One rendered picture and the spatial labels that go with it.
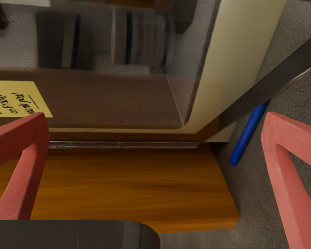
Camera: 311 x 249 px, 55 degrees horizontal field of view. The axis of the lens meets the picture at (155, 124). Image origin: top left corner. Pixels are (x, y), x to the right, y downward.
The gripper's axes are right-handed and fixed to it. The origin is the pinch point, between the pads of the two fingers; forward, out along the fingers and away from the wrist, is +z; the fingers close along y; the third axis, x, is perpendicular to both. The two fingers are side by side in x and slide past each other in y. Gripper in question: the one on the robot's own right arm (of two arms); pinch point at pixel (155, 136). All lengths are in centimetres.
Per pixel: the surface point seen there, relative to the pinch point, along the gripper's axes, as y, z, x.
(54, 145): 12.5, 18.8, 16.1
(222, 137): -9.5, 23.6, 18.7
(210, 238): -9.1, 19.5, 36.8
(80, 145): 9.4, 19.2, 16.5
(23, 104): 10.4, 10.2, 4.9
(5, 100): 11.2, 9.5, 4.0
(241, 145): -10.9, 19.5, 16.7
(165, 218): -1.3, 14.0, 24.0
